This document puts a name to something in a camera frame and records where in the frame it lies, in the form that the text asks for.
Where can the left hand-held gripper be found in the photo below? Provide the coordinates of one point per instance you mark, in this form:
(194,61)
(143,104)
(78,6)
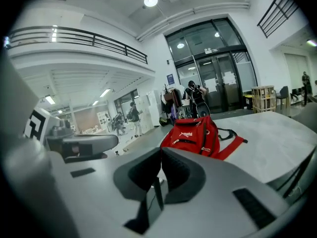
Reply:
(36,125)

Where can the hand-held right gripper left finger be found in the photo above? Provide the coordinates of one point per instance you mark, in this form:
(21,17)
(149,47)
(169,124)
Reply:
(81,197)

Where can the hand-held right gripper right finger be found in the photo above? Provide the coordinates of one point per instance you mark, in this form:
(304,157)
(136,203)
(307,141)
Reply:
(213,207)

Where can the red bag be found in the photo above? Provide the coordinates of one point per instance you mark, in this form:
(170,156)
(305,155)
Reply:
(188,135)

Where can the fluorescent ceiling light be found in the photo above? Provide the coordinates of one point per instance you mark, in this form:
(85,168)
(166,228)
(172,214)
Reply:
(50,99)
(105,92)

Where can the white cabinet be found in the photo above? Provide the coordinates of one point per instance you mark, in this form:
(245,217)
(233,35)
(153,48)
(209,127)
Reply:
(154,108)

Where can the clothes rack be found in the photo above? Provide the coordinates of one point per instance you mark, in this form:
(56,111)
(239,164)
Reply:
(171,97)

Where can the long black balcony railing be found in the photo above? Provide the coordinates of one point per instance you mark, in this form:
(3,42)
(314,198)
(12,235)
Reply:
(93,40)

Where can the black bin with yellow lid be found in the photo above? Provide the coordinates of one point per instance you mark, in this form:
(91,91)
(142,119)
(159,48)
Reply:
(248,101)

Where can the wooden crate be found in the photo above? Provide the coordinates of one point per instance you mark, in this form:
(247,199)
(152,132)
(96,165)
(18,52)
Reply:
(263,100)

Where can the black chair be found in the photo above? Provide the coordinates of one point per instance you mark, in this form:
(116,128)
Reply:
(284,93)

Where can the round ceiling lamp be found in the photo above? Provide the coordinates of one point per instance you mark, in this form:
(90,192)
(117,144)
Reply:
(150,1)

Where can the black-framed glass door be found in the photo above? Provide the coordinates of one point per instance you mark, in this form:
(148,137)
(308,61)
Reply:
(223,41)

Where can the short black balcony railing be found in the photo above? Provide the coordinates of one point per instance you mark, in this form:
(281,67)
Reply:
(262,28)

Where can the blue wall poster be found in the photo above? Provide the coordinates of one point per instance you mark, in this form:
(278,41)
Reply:
(170,78)

